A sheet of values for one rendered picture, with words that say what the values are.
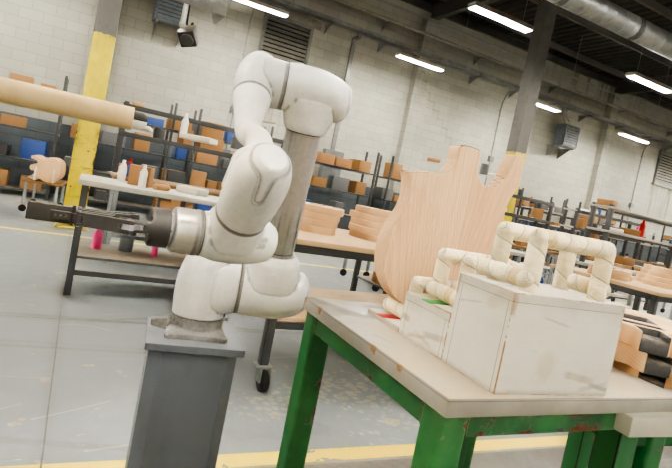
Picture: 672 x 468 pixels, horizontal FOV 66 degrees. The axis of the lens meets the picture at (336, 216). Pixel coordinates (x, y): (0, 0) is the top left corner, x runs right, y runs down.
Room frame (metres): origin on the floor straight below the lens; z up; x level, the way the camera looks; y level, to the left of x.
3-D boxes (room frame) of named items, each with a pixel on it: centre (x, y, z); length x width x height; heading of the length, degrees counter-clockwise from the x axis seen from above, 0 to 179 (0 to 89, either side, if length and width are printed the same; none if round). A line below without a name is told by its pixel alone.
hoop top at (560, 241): (0.92, -0.42, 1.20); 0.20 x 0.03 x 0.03; 115
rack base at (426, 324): (1.10, -0.34, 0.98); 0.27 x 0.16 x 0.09; 116
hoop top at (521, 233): (0.99, -0.39, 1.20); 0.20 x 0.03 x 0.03; 115
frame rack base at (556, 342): (0.96, -0.40, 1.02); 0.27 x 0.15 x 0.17; 116
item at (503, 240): (0.96, -0.31, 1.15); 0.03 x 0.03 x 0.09
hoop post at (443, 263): (1.10, -0.24, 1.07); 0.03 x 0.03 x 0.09
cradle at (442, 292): (1.06, -0.25, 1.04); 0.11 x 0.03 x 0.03; 26
